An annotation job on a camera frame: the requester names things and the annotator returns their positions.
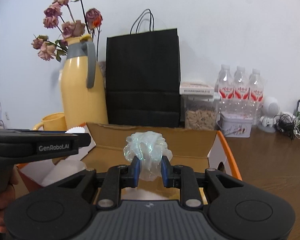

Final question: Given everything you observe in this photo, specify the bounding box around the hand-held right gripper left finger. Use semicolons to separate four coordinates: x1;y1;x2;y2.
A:
56;156;141;209

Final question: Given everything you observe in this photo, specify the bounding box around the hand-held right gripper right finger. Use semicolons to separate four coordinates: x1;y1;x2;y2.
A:
161;156;244;208

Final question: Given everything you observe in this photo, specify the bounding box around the iridescent plastic wrap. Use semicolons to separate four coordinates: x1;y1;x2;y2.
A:
123;131;173;182

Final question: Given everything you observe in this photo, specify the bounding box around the red cardboard box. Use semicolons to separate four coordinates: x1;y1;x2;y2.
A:
16;122;242;202

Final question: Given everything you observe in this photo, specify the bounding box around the yellow mug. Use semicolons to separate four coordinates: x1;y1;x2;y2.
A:
32;113;67;132

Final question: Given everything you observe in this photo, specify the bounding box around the white pleated paper liner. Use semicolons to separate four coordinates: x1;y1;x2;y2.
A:
65;127;86;134

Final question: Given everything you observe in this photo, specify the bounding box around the clear snack container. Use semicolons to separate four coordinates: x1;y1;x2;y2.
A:
181;94;220;130

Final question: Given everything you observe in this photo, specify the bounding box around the yellow thermos jug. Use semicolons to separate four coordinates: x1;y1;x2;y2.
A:
59;35;109;130

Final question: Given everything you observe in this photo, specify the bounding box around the white tin box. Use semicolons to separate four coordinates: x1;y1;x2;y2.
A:
217;111;253;138

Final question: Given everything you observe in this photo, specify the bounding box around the white flat carton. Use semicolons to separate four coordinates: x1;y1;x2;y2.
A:
179;81;214;96

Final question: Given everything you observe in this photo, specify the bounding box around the black paper bag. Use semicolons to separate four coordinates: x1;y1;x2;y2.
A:
105;9;182;128

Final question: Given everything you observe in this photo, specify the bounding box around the white robot speaker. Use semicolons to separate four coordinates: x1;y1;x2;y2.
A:
259;97;281;133

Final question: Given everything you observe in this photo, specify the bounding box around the dried rose bouquet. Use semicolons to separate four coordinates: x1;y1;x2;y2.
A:
31;0;103;63

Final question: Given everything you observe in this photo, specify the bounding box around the tangle of charging cables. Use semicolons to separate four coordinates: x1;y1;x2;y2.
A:
275;112;300;140

